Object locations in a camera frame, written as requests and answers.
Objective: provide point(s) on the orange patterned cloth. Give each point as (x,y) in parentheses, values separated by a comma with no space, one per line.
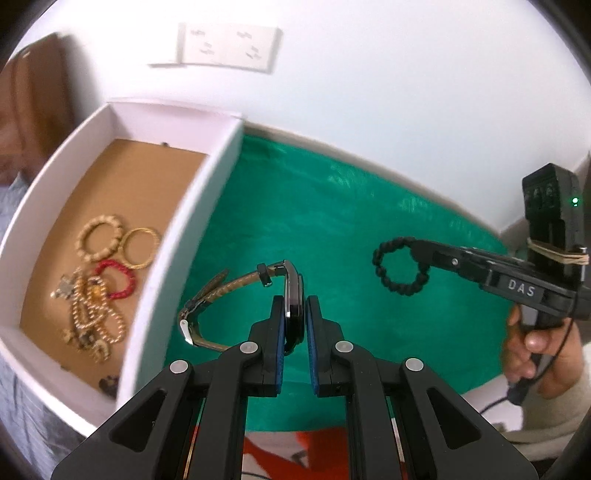
(277,454)

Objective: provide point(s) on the white wall socket panel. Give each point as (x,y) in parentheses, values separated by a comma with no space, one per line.
(231,46)

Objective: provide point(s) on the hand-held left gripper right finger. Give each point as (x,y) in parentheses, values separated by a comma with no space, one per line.
(311,364)

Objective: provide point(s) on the person's right forearm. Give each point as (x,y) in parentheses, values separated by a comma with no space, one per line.
(545,429)

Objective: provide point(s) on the person's right hand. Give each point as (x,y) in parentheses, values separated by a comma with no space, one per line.
(558,364)

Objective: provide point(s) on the green cloth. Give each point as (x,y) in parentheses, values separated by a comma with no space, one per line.
(323,207)

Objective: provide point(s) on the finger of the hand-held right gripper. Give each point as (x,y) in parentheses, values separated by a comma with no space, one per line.
(448,261)

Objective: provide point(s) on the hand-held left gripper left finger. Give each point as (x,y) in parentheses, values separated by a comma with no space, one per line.
(278,364)

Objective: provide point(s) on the small dark earring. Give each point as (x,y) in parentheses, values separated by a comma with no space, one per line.
(109,384)

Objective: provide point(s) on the thin gold bangle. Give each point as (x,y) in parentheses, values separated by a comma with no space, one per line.
(158,240)

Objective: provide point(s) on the white cardboard box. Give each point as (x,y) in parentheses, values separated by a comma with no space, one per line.
(184,258)

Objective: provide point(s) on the small gold earring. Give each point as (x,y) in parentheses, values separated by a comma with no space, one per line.
(98,350)

